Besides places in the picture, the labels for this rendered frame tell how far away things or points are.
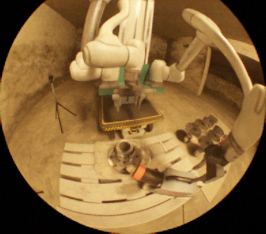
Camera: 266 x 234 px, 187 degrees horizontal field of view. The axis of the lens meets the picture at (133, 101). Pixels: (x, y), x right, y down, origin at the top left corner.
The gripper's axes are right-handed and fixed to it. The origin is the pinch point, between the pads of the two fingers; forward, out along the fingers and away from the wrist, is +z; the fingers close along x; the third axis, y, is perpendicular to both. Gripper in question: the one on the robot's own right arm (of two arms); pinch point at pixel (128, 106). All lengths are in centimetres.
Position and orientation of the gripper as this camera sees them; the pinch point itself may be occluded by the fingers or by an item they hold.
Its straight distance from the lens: 50.6
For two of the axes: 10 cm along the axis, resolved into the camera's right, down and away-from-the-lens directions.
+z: -1.1, 8.7, 4.7
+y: -3.3, -4.8, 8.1
